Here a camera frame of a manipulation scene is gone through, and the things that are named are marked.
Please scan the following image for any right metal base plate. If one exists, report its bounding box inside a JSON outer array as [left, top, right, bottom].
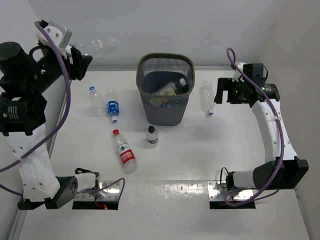
[[207, 180, 254, 202]]

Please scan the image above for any metal base plate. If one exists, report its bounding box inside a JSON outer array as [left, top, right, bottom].
[[207, 180, 254, 202], [74, 181, 123, 202]]

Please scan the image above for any red label water bottle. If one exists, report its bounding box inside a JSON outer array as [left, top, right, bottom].
[[112, 129, 138, 174]]

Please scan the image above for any pineapple juice bottle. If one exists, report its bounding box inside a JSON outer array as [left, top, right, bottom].
[[153, 78, 187, 96]]

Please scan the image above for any blue label water bottle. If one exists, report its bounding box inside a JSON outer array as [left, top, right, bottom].
[[160, 101, 175, 108]]

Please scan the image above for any blue label bottle left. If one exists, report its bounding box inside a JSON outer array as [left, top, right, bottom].
[[105, 88, 120, 124]]

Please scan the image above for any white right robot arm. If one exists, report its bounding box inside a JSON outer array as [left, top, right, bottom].
[[214, 62, 309, 190]]

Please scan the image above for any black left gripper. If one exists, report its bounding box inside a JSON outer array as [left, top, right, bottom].
[[29, 41, 94, 88]]

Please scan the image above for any grey mesh waste bin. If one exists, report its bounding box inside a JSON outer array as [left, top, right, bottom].
[[136, 52, 195, 126]]

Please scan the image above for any clear crushed bottle right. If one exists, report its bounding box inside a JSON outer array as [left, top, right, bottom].
[[200, 81, 215, 117]]

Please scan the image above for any green soda bottle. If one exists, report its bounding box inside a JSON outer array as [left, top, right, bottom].
[[174, 82, 189, 95]]

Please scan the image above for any clear bottle blue cap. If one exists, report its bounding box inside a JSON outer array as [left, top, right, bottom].
[[72, 37, 118, 59], [89, 86, 105, 117]]

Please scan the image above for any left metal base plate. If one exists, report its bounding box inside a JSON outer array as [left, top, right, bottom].
[[74, 181, 123, 202]]

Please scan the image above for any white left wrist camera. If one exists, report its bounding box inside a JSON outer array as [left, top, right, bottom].
[[34, 20, 72, 60]]

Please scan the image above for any small black cap bottle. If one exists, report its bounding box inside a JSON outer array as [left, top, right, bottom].
[[145, 125, 159, 148]]

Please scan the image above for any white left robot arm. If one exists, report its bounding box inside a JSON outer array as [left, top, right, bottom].
[[0, 42, 98, 210]]

